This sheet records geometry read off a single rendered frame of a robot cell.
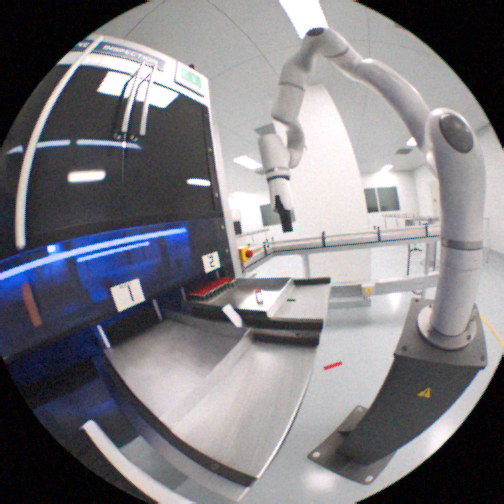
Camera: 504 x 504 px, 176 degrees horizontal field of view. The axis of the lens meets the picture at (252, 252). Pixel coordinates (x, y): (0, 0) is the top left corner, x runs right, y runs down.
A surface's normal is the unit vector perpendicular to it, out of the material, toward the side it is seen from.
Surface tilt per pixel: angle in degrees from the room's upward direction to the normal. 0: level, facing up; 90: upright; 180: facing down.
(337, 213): 90
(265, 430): 0
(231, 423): 0
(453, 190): 126
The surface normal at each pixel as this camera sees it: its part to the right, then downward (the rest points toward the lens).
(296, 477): -0.17, -0.98
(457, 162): -0.65, 0.70
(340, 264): -0.46, 0.20
